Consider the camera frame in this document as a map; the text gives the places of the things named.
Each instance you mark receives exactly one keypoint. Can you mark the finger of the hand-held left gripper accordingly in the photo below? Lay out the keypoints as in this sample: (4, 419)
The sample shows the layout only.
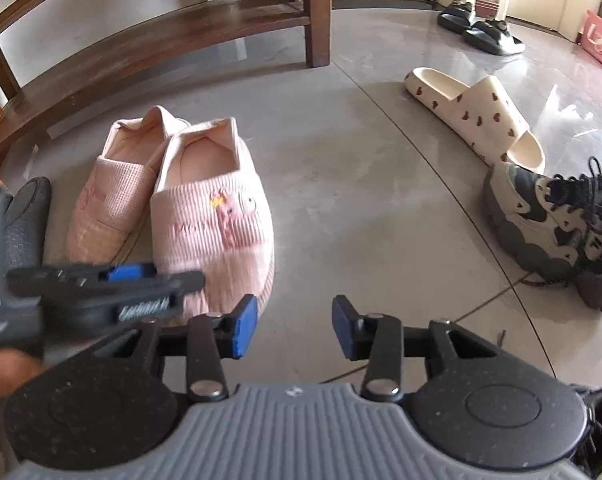
(171, 284)
(131, 272)

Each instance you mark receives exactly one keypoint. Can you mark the pink bag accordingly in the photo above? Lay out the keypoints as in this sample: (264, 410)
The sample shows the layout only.
(601, 40)

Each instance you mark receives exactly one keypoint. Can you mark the black sandal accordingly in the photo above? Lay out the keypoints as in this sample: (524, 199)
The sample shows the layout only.
(453, 15)
(493, 40)

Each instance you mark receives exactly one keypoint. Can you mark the pink slipper with cartoon patch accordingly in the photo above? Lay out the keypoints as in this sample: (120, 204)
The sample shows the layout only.
(211, 240)

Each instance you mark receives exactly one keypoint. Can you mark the person's left hand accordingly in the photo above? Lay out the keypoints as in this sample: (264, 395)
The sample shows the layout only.
(11, 372)

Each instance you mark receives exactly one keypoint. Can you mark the red box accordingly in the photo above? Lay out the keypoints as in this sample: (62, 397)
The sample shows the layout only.
(487, 9)

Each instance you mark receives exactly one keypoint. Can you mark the cream heart print slipper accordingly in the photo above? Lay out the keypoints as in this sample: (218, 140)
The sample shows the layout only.
(481, 110)

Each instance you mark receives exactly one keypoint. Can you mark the plain pink slipper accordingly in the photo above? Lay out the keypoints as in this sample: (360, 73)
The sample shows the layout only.
(106, 195)

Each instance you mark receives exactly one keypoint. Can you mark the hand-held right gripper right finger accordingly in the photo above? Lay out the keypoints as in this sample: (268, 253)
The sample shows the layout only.
(343, 327)

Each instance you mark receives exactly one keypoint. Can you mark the wooden shoe rack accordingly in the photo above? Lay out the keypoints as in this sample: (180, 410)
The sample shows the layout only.
(131, 35)

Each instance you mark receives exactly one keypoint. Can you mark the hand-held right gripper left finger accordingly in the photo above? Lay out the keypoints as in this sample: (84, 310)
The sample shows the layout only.
(246, 325)

